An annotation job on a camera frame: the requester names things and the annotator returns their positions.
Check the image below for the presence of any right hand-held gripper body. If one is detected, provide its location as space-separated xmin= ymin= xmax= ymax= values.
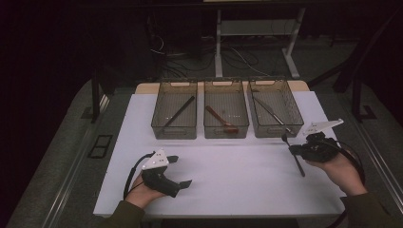
xmin=294 ymin=118 xmax=345 ymax=164

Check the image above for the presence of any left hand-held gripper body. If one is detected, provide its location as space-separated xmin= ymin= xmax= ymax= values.
xmin=141 ymin=148 xmax=181 ymax=200

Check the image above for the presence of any metal fork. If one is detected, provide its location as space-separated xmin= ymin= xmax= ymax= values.
xmin=280 ymin=132 xmax=307 ymax=179

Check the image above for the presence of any metal knife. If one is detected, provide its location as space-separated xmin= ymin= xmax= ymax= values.
xmin=252 ymin=95 xmax=295 ymax=134

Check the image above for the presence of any black chopstick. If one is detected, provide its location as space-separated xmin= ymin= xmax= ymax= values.
xmin=163 ymin=95 xmax=197 ymax=129

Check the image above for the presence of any brown wooden spoon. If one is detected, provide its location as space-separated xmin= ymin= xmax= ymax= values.
xmin=204 ymin=104 xmax=240 ymax=135

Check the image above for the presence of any person's left hand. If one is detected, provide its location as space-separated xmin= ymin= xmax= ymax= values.
xmin=125 ymin=174 xmax=168 ymax=210

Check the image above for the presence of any person's right hand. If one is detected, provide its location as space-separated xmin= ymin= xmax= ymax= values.
xmin=304 ymin=149 xmax=369 ymax=198

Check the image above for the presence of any white table cloth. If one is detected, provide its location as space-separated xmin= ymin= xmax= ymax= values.
xmin=92 ymin=90 xmax=350 ymax=219

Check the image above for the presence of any black metal stand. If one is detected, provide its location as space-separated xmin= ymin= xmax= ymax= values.
xmin=307 ymin=9 xmax=378 ymax=124
xmin=80 ymin=70 xmax=110 ymax=124

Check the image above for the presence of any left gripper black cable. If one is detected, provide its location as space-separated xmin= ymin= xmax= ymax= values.
xmin=122 ymin=151 xmax=157 ymax=201

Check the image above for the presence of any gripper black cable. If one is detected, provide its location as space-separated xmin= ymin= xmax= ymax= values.
xmin=326 ymin=138 xmax=368 ymax=187
xmin=122 ymin=151 xmax=157 ymax=201

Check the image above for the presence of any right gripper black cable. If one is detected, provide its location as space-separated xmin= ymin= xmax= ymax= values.
xmin=326 ymin=138 xmax=368 ymax=187

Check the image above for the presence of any tangle of floor cables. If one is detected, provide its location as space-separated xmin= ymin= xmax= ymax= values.
xmin=147 ymin=32 xmax=271 ymax=79

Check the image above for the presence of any white metal desk frame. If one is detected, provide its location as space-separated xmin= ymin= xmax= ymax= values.
xmin=214 ymin=7 xmax=307 ymax=81

